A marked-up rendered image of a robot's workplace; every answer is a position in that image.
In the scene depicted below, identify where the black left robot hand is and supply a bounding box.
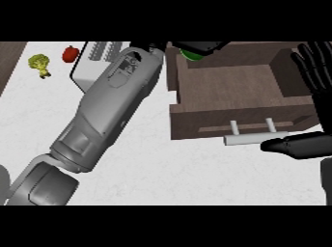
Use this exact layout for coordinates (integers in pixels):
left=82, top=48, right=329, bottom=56
left=129, top=41, right=231, bottom=55

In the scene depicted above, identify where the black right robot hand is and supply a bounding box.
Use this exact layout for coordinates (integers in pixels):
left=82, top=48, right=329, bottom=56
left=259, top=41, right=332, bottom=160

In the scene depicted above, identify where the green cup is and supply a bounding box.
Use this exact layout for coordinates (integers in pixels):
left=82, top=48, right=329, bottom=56
left=178, top=47, right=206, bottom=63

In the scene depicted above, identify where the brown wooden drawer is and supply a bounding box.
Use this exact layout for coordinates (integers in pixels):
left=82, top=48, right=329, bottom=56
left=168, top=96, right=323, bottom=141
left=165, top=41, right=332, bottom=112

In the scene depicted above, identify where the brown wooden drawer front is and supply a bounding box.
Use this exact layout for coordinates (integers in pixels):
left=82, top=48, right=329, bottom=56
left=168, top=96, right=323, bottom=141

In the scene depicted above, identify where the white dish rack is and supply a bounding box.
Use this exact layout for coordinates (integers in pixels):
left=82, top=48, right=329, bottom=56
left=67, top=41, right=132, bottom=94

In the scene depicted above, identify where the red bell pepper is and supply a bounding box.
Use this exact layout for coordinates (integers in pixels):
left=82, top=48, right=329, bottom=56
left=62, top=44, right=82, bottom=64

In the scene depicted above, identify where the green broccoli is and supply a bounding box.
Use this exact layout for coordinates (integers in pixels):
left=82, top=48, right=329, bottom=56
left=26, top=53, right=54, bottom=80

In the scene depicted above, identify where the white drawer handle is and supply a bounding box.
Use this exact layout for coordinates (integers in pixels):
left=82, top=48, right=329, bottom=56
left=222, top=117, right=293, bottom=147

